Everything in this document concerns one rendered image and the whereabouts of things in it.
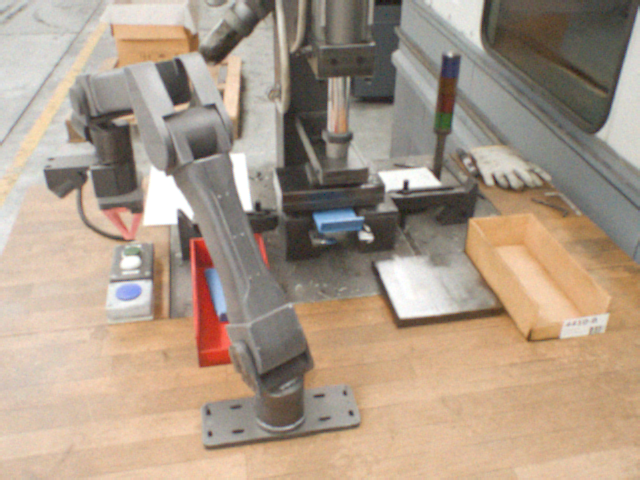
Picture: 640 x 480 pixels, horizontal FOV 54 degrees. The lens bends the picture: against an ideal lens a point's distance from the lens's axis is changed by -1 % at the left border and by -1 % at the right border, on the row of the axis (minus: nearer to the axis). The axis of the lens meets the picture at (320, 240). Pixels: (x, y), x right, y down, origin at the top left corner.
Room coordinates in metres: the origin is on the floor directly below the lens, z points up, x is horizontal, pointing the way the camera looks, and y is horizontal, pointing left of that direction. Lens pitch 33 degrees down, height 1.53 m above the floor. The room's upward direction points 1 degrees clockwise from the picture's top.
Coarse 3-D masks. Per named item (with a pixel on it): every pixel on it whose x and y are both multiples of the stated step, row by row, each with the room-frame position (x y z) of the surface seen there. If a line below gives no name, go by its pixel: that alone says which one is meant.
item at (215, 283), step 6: (210, 270) 0.87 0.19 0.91; (216, 270) 0.87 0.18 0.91; (210, 276) 0.85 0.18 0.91; (216, 276) 0.85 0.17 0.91; (210, 282) 0.83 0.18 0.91; (216, 282) 0.83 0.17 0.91; (216, 288) 0.82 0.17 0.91; (216, 294) 0.80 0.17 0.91; (222, 294) 0.80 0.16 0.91; (216, 300) 0.79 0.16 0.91; (222, 300) 0.79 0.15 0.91; (222, 306) 0.77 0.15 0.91; (222, 312) 0.73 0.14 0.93; (222, 318) 0.74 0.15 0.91
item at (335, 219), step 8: (336, 208) 0.95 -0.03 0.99; (344, 208) 0.95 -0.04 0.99; (320, 216) 0.92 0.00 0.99; (328, 216) 0.92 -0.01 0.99; (336, 216) 0.92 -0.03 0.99; (344, 216) 0.92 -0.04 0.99; (352, 216) 0.92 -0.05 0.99; (320, 224) 0.89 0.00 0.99; (328, 224) 0.86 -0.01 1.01; (336, 224) 0.87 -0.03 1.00; (344, 224) 0.87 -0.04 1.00; (352, 224) 0.88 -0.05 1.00; (360, 224) 0.88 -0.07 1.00; (320, 232) 0.87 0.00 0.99
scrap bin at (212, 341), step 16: (192, 240) 0.88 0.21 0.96; (256, 240) 0.90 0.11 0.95; (192, 256) 0.83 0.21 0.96; (208, 256) 0.89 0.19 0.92; (192, 272) 0.79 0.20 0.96; (192, 288) 0.75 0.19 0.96; (208, 288) 0.82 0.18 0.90; (208, 304) 0.78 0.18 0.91; (208, 320) 0.74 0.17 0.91; (208, 336) 0.70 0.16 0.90; (224, 336) 0.71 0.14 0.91; (208, 352) 0.65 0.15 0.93; (224, 352) 0.65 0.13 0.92
